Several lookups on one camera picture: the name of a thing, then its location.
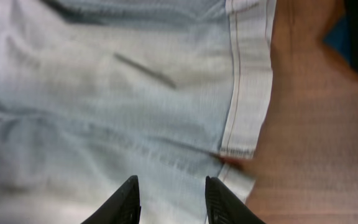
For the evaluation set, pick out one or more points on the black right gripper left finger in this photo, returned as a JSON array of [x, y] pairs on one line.
[[122, 207]]

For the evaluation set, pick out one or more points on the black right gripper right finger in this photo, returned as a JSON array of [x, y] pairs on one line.
[[223, 207]]

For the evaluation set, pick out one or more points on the light blue denim shorts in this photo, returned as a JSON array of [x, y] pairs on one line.
[[93, 92]]

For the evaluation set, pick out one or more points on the dark blue garment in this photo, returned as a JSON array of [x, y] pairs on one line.
[[338, 39]]

